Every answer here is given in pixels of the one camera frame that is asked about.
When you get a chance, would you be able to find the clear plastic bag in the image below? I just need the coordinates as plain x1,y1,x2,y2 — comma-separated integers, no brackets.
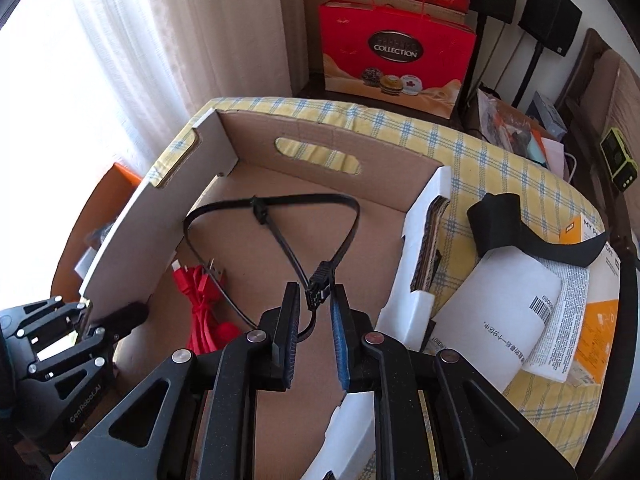
475,87,542,157

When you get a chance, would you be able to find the orange and white box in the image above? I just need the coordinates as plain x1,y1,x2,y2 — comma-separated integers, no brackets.
565,214,628,388

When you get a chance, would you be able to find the black speaker stand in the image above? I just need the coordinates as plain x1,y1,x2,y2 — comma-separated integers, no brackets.
459,14,489,113
512,42,544,111

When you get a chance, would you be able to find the red cable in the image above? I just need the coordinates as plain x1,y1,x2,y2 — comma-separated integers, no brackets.
170,257,241,356

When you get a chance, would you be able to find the green and black device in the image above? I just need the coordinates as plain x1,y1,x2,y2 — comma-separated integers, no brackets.
599,127,639,192

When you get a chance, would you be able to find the white envelope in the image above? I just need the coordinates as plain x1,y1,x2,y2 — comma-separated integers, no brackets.
541,137,567,172

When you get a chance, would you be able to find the cardboard box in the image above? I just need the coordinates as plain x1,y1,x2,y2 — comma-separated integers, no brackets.
80,105,453,480

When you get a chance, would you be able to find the black cloth strap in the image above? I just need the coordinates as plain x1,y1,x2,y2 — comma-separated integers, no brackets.
466,192,611,268

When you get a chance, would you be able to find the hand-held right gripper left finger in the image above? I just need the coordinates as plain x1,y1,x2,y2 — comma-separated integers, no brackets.
50,281,307,480

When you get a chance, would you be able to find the blue grey box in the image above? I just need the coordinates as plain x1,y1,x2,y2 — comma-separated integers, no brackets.
529,91,569,137

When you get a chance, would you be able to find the printed paper leaflet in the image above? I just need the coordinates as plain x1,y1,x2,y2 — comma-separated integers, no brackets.
520,255,593,386

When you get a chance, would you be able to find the white paper manual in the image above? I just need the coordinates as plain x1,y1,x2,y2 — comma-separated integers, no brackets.
432,249,558,393

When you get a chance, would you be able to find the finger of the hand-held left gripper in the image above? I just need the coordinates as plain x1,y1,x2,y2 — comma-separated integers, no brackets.
0,296,96,362
22,301,149,456

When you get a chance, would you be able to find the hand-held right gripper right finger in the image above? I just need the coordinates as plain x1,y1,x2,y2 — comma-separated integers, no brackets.
329,284,581,480

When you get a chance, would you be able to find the white curtain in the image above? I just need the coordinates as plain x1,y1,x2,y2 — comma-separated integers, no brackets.
70,0,312,128

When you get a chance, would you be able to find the yellow plaid blanket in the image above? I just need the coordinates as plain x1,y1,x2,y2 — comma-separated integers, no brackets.
150,95,621,480

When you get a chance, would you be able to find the brown wooden chair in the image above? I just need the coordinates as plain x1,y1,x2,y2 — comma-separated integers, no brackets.
564,27,640,271

